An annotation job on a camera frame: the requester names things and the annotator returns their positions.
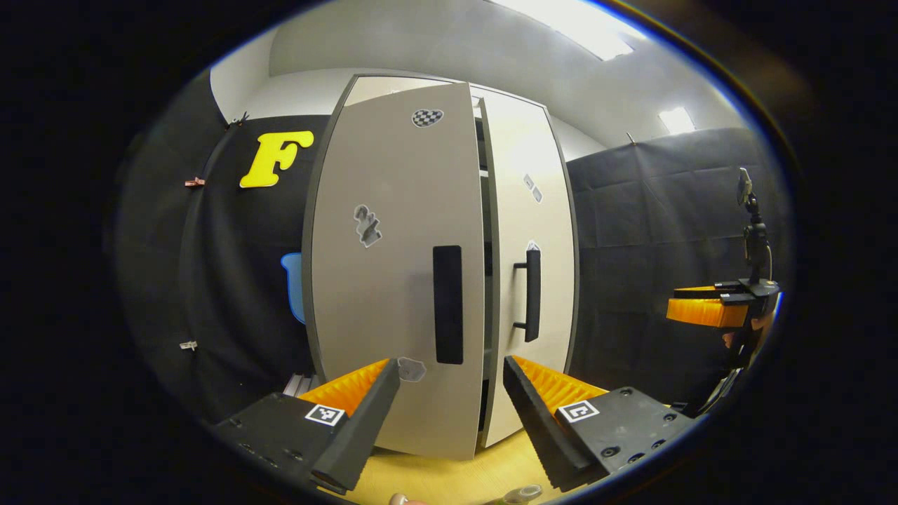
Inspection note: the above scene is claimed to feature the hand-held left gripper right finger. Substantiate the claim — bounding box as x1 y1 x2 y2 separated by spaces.
503 356 702 492

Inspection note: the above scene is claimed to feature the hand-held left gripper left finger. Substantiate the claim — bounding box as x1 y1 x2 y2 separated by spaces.
210 359 401 492

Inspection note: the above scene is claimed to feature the clear bottle green label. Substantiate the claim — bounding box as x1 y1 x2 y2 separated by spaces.
501 484 545 505

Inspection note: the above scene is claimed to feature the white cabinet door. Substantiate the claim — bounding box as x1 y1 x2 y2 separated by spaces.
477 88 580 450
303 76 492 462

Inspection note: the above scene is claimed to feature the white and grey cabinet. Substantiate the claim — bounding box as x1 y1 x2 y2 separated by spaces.
337 70 555 450

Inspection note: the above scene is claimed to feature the black backdrop cloth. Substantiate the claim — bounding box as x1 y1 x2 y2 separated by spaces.
565 126 790 409
116 70 330 423

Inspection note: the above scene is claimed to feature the small ceiling light panel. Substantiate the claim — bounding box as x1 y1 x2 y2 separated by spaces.
658 106 697 136

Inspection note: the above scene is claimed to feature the large ceiling light panel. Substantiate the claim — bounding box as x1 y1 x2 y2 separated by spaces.
491 0 647 62

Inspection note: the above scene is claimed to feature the black door handle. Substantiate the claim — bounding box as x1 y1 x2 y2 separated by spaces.
513 248 543 344
432 245 464 365

